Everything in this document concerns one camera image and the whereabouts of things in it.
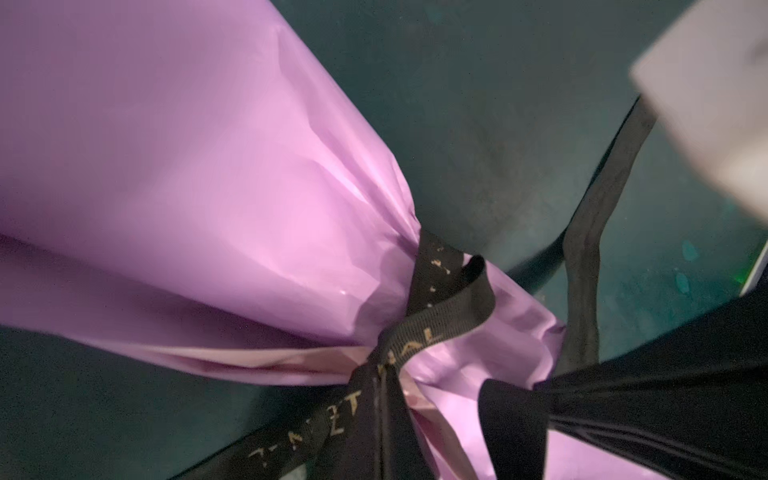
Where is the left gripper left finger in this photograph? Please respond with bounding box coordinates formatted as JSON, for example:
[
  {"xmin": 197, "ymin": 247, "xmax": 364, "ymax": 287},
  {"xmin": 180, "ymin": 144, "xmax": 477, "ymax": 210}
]
[{"xmin": 309, "ymin": 365, "xmax": 380, "ymax": 480}]

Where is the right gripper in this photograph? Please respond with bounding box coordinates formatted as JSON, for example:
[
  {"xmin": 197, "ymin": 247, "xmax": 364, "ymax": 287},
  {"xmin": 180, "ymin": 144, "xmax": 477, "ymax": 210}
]
[{"xmin": 478, "ymin": 287, "xmax": 767, "ymax": 479}]

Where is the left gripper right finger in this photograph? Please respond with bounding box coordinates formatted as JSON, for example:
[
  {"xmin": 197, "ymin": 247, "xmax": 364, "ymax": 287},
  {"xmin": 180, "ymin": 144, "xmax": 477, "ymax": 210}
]
[{"xmin": 377, "ymin": 366, "xmax": 435, "ymax": 480}]

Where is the black ribbon strap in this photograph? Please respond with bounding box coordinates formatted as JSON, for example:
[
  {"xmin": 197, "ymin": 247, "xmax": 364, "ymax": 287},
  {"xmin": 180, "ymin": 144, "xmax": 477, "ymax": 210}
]
[{"xmin": 170, "ymin": 98, "xmax": 658, "ymax": 480}]

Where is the pink purple wrapping paper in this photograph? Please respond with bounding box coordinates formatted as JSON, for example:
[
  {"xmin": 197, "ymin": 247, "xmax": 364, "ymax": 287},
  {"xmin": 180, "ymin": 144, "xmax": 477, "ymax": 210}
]
[{"xmin": 0, "ymin": 0, "xmax": 670, "ymax": 480}]

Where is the green table mat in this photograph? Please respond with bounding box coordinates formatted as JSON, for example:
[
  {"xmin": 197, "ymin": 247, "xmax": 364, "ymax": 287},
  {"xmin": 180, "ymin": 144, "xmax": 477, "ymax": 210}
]
[{"xmin": 0, "ymin": 0, "xmax": 768, "ymax": 480}]

